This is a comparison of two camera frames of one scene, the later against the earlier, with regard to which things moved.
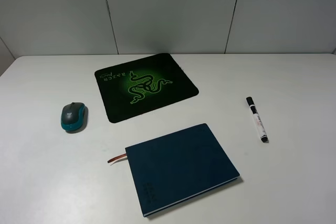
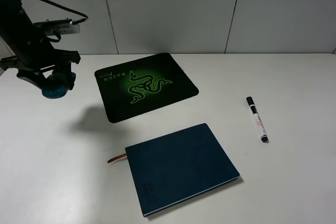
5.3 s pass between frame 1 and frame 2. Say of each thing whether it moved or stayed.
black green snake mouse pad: stayed
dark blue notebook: stayed
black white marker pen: stayed
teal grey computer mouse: moved
